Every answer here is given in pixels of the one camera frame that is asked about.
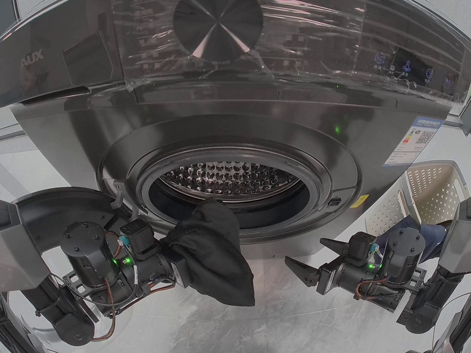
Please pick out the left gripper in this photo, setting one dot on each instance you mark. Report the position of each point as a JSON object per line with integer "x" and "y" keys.
{"x": 167, "y": 268}

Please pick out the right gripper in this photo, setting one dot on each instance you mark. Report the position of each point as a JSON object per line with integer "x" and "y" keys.
{"x": 331, "y": 278}

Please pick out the black garment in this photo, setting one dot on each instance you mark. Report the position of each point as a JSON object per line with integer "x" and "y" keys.
{"x": 213, "y": 248}

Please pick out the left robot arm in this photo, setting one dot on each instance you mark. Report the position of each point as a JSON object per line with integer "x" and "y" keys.
{"x": 88, "y": 259}

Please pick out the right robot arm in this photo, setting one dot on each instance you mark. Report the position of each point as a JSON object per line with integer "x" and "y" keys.
{"x": 403, "y": 256}

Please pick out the washing machine door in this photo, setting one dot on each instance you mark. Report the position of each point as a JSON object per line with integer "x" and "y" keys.
{"x": 62, "y": 202}

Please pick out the cream laundry basket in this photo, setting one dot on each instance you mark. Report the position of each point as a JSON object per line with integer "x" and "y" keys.
{"x": 430, "y": 193}

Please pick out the grey washing machine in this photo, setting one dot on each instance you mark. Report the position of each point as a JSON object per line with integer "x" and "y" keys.
{"x": 257, "y": 131}

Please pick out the dark blue garment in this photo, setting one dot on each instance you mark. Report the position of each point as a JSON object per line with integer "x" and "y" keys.
{"x": 428, "y": 239}

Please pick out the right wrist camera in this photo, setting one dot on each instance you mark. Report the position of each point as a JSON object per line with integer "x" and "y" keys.
{"x": 360, "y": 246}

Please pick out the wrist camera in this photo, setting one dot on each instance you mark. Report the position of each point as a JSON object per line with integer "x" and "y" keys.
{"x": 138, "y": 237}
{"x": 360, "y": 246}

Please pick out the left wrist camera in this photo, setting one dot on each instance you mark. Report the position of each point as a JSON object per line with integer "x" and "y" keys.
{"x": 138, "y": 237}

